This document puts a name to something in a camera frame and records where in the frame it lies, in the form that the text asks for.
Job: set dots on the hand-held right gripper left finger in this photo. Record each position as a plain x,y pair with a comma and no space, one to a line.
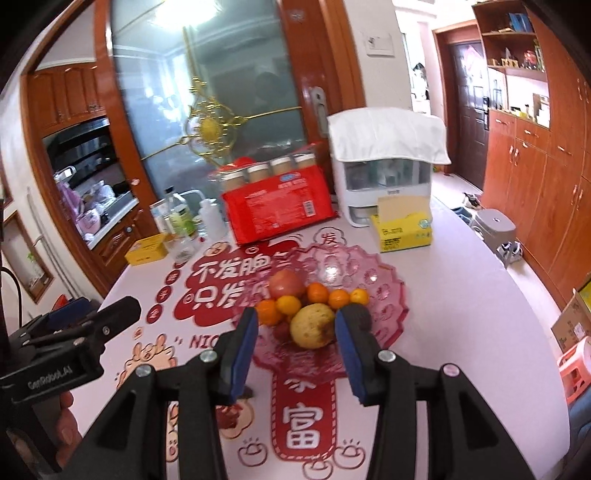
242,355

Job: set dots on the yellow pear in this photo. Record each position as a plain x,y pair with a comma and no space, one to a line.
311,325

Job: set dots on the pink glass fruit plate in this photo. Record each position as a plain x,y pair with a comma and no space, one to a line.
332,265

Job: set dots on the person's left hand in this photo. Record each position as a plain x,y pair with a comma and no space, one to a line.
70,420

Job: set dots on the red apple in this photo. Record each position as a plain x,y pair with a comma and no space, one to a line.
284,284

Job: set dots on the grey plastic stool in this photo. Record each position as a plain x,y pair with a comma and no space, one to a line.
496,221

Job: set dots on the frosted glass wooden door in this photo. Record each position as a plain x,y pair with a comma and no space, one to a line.
152,92

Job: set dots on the tall wooden storage cabinet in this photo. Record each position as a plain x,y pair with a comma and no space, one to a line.
531,184

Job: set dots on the clear bottle green label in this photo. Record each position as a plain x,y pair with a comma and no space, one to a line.
182,221

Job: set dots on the printed red white tablecloth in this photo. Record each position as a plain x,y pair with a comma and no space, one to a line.
461,323

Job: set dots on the dark entrance door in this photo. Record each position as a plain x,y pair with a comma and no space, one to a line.
466,115

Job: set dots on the yellow tissue box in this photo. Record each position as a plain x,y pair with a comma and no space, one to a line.
401,235

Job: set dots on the red paper cup pack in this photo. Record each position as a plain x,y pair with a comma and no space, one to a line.
277,207

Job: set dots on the pink plastic stool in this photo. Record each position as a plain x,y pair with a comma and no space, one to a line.
577,369

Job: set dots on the clear drinking glass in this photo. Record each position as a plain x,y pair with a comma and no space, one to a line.
180,251

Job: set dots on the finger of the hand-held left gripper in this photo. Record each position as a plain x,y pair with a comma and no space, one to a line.
117,318
69,311

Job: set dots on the white wall switch panel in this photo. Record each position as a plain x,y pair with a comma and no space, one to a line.
378,44

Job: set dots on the small orange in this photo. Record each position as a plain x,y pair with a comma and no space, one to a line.
339,299
359,297
317,293
268,313
288,305

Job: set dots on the gold door ornament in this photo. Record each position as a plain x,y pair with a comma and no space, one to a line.
210,127

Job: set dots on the wooden kitchen wall cabinet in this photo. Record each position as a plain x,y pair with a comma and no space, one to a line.
64,97

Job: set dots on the small glass jar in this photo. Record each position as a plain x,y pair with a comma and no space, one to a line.
199,230

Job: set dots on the white cloth cover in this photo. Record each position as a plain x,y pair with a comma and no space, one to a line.
388,134

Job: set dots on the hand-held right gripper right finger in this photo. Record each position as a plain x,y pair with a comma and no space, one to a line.
351,360

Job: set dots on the cardboard box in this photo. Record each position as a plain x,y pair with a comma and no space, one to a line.
572,323

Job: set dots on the grey shoe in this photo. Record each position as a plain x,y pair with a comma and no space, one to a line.
508,254

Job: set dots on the black range hood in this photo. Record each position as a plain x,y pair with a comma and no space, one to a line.
83,147

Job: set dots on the white squeeze bottle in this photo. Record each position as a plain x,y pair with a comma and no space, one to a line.
212,221

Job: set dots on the wooden kitchen base cabinet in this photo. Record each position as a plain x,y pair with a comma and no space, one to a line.
120,240

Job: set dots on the white countertop appliance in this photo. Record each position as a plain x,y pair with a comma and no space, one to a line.
392,189

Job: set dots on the red plastic bag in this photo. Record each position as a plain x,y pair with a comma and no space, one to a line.
241,161

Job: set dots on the flat yellow box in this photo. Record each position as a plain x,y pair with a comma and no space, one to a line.
145,251

